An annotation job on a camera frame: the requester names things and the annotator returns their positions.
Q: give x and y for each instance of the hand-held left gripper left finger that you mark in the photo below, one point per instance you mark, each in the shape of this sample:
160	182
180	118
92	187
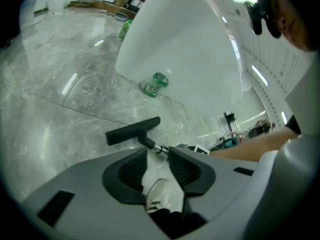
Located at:
125	184

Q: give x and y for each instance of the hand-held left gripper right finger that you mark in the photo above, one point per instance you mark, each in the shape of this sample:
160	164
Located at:
190	176

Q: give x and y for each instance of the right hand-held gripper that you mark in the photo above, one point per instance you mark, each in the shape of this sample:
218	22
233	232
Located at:
200	150

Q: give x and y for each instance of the silver cone-shaped metal object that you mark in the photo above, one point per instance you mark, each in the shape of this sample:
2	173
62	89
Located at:
162	149

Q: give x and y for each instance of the black T-shaped handle tool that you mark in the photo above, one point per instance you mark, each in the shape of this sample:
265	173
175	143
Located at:
130	131

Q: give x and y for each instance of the person's right forearm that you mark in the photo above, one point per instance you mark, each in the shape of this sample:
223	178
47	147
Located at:
250	146

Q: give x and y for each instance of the person's white sneaker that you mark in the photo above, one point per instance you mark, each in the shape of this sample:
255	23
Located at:
160	194

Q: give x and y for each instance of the tall black cabinet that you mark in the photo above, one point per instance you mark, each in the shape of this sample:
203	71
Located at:
226	114

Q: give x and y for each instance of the person's black trousers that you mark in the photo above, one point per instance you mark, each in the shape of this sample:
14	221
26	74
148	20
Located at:
175	221

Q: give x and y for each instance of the green-label clear bottle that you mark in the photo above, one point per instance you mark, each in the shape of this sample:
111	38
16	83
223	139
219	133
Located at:
156	84

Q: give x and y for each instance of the white freestanding bathtub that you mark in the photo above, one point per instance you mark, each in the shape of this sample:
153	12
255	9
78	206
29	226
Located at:
180	46

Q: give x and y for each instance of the green plastic bottle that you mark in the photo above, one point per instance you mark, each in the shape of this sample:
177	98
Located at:
125	30

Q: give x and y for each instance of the grey hard-shell backpack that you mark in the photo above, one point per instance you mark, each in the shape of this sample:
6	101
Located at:
121	16

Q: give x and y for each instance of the person's head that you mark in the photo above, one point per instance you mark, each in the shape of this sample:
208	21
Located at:
297	26

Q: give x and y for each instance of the wooden platform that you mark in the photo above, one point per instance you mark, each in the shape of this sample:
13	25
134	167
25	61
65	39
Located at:
105	6

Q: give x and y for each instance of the black head-worn camera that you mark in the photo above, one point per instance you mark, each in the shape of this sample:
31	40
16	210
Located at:
256	19

